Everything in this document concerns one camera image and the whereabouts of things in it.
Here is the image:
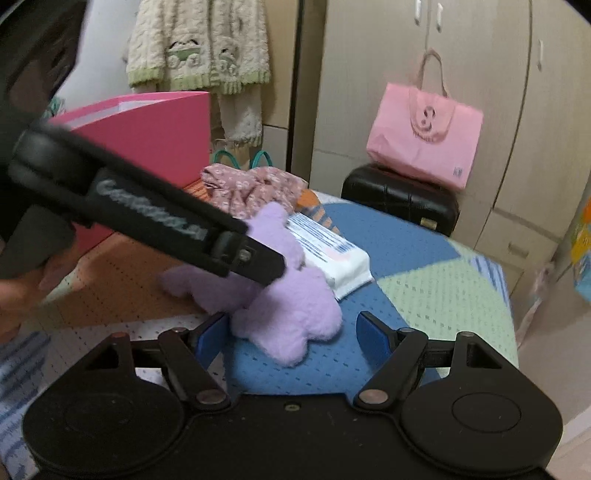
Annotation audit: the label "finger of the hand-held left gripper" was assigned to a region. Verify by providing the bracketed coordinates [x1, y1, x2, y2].
[215, 231, 287, 287]

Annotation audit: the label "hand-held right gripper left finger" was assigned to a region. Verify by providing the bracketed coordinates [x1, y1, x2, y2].
[85, 311, 232, 412]

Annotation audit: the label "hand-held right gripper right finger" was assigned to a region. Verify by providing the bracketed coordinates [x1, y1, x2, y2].
[355, 311, 506, 411]

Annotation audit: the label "purple plush toy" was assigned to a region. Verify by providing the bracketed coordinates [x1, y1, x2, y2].
[159, 202, 343, 368]

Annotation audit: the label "pink cardboard box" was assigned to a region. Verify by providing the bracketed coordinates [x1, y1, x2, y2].
[48, 91, 212, 252]

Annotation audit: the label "person's left hand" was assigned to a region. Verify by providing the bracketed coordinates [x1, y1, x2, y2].
[0, 251, 77, 344]

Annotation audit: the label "pink floral cloth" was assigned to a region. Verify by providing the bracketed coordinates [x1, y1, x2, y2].
[200, 164, 308, 220]

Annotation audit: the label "white wet wipes packet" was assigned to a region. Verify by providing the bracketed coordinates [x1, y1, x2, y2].
[284, 213, 374, 302]

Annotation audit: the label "patchwork blanket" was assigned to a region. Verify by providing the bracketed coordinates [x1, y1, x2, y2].
[0, 185, 518, 480]

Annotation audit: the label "black suitcase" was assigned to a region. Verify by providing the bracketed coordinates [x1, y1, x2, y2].
[342, 164, 460, 237]

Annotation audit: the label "cream fleece pants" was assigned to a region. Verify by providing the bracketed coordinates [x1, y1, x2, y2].
[217, 85, 265, 147]

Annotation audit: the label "cream fleece cardigan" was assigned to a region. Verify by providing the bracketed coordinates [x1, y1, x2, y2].
[126, 0, 272, 95]

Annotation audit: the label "pink tote bag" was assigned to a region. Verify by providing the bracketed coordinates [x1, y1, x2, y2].
[366, 48, 484, 191]

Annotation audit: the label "colourful printed bag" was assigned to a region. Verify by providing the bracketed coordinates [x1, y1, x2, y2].
[570, 198, 591, 301]

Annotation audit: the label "beige wardrobe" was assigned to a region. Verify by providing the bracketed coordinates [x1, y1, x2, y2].
[309, 0, 591, 296]

